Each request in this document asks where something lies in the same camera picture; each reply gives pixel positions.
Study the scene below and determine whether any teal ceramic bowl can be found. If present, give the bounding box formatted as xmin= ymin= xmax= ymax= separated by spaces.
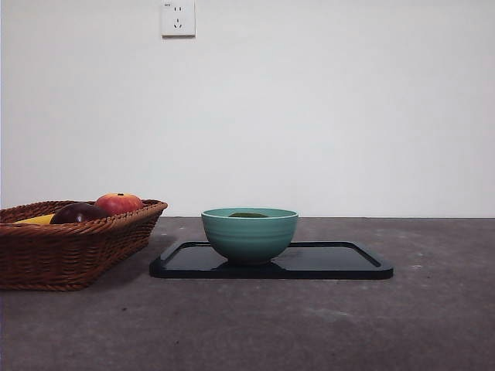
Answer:
xmin=200 ymin=207 xmax=299 ymax=266

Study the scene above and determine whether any black rectangular tray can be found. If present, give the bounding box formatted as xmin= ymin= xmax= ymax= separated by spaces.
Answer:
xmin=149 ymin=240 xmax=394 ymax=280

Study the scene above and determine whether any red yellow apple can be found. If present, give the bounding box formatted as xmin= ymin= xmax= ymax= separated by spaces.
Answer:
xmin=95 ymin=192 xmax=143 ymax=216

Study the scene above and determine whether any brown wicker basket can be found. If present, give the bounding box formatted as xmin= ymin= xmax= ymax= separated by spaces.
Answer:
xmin=0 ymin=199 xmax=168 ymax=291

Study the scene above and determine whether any yellow banana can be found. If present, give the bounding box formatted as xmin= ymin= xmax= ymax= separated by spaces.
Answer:
xmin=13 ymin=213 xmax=55 ymax=225

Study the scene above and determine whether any white wall socket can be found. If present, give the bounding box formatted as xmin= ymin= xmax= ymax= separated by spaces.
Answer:
xmin=161 ymin=0 xmax=196 ymax=39

